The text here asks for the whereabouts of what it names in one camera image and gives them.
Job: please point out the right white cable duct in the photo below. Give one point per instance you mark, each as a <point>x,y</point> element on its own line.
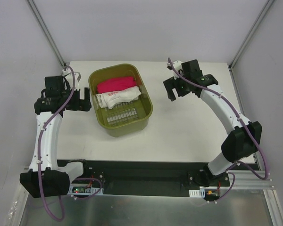
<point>197,193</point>

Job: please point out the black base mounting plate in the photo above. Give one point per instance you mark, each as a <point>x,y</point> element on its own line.
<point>141,178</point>

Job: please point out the rolled pink t shirt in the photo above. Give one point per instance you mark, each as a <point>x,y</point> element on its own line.
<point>116,84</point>

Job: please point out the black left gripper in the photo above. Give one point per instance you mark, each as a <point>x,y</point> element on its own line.
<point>79,100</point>

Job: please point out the left aluminium frame post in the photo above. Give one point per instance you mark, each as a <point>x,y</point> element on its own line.
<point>37,15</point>

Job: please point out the aluminium frame post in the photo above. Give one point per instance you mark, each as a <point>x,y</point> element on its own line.
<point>251,33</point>
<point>37,15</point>

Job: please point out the white cable duct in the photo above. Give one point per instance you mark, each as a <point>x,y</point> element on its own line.
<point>82,190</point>
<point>197,193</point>

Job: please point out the left white cable duct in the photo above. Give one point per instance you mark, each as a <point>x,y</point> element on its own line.
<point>82,190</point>

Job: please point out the olive green plastic basket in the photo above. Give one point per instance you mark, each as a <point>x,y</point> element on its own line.
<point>124,118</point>

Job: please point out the white t shirt red print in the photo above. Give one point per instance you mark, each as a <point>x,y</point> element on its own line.
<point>110,99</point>

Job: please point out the right aluminium frame post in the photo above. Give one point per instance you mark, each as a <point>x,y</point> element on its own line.
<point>251,33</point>

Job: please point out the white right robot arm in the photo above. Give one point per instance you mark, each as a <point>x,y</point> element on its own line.
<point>243,136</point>

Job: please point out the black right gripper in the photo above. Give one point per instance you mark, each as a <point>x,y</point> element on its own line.
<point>175,85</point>

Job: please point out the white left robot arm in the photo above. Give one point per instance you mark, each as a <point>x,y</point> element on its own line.
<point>44,176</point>

